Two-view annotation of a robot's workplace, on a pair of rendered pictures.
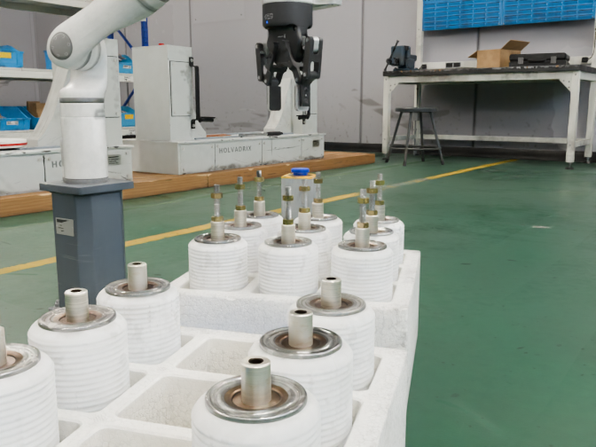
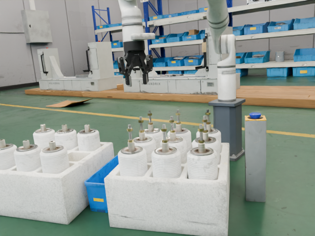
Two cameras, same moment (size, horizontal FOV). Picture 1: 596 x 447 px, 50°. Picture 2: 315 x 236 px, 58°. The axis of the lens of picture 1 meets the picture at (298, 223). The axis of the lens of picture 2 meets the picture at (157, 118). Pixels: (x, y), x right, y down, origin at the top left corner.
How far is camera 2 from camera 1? 1.50 m
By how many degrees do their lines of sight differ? 90
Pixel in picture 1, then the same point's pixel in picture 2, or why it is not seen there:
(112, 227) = (224, 121)
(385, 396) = (30, 174)
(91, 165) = (220, 94)
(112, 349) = (57, 139)
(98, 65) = (229, 51)
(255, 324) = not seen: hidden behind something
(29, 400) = (35, 137)
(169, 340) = (81, 146)
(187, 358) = (78, 153)
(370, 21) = not seen: outside the picture
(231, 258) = not seen: hidden behind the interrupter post
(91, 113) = (220, 72)
